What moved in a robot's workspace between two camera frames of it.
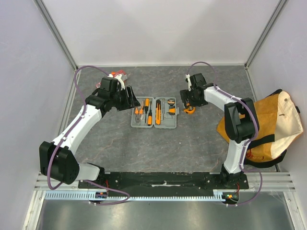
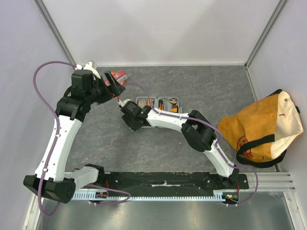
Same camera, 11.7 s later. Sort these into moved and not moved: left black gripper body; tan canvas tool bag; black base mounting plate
Moved: left black gripper body
Not moved: tan canvas tool bag; black base mounting plate
